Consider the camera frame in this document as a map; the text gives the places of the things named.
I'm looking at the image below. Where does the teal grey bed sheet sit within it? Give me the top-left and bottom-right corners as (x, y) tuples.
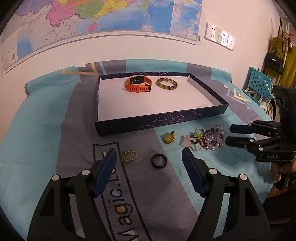
(1, 60), (269, 240)

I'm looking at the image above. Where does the orange smart watch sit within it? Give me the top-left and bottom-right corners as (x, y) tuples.
(125, 75), (152, 93)

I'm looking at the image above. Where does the black handbag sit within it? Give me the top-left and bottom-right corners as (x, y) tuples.
(265, 52), (284, 74)

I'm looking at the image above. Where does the yellow green braided ring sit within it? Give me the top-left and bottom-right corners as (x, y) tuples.
(120, 150), (139, 162)

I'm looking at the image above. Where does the right hand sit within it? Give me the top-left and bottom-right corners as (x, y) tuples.
(267, 159), (295, 198)

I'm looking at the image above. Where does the yellow hanging garment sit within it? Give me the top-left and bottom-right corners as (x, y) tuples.
(269, 37), (295, 88)

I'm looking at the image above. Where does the white wall socket panel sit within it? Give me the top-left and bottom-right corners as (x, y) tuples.
(205, 22), (235, 51)

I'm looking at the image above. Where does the blue perforated plastic stool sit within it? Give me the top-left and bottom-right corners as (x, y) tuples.
(243, 67), (274, 114)

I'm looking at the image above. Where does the colourful wall map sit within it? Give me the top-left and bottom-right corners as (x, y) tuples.
(1, 0), (202, 72)

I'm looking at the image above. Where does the tortoiseshell bangle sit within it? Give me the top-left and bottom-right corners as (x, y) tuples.
(156, 78), (178, 90)

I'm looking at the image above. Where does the dark blue tray box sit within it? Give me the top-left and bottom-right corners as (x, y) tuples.
(95, 72), (229, 137)

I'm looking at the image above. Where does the purple beaded bracelet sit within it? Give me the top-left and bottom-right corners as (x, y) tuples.
(200, 123), (227, 152)

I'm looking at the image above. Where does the green stone black ring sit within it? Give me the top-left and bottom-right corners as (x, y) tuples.
(190, 127), (205, 139)

